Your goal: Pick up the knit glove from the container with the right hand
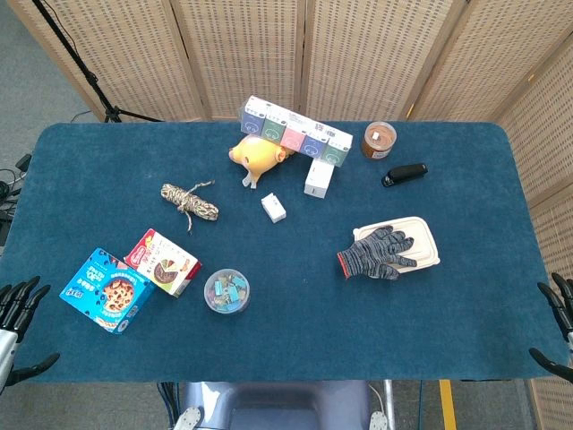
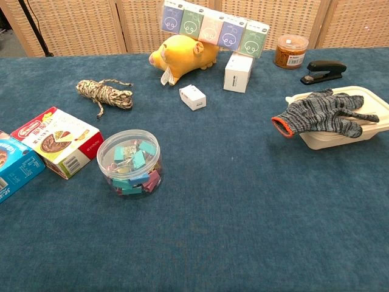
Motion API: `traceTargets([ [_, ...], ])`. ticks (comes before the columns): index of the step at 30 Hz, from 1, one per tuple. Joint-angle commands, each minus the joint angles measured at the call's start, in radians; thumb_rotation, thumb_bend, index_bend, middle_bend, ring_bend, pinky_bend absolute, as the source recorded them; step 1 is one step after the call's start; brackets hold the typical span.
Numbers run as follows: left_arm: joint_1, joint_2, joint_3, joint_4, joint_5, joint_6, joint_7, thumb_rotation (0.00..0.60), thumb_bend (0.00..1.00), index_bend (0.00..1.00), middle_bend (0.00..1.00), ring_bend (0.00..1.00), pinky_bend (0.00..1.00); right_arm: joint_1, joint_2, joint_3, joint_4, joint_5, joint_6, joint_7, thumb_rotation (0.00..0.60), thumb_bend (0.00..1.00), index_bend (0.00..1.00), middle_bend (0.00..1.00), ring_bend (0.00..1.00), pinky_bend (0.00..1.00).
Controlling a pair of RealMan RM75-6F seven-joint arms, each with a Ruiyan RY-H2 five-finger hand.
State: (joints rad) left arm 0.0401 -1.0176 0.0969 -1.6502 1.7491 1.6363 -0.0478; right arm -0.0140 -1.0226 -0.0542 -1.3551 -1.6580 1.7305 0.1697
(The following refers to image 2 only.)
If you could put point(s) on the cream plastic lunch box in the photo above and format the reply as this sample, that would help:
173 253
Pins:
369 103

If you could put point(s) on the tall white cardboard box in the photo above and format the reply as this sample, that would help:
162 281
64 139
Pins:
238 72

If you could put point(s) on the grey knit work glove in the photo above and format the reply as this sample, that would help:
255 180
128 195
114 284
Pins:
319 114

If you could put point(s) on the black tripod stand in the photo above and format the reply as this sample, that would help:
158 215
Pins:
35 29

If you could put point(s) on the woven rattan folding screen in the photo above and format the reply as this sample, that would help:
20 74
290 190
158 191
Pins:
76 27

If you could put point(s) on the black stapler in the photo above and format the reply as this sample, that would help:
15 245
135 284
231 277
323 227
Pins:
325 71

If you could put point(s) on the red and white snack box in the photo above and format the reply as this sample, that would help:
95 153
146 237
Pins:
57 141

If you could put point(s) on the blue snack box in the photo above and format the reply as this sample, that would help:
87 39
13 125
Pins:
15 168

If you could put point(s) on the yellow plush pig toy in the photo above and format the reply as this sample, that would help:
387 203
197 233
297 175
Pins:
182 56

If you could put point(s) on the clear jar of binder clips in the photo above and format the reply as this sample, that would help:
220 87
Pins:
129 164

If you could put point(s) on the clear jar of rubber bands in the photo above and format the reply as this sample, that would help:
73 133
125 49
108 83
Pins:
290 52

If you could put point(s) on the small white cardboard box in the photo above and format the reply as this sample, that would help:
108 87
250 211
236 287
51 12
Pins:
193 97

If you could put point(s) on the pastel tissue packet multipack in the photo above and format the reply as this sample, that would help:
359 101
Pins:
212 27

